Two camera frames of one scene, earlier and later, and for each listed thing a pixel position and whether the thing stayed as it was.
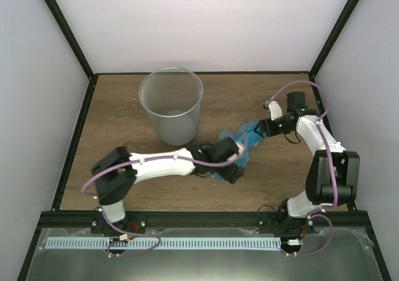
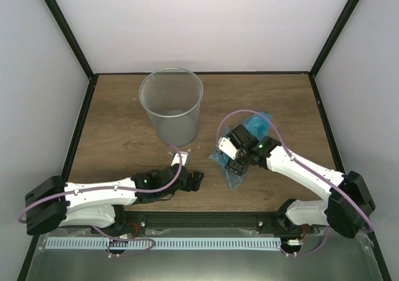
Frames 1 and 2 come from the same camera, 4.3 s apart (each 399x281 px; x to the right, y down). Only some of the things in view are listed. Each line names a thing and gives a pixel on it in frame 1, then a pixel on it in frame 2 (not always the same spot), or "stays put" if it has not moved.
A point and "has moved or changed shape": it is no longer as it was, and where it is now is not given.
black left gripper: [234, 173] -> [188, 186]
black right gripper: [268, 131] -> [238, 169]
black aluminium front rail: [202, 219] stays put
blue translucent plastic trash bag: [254, 138] has moved or changed shape
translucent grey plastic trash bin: [172, 96] stays put
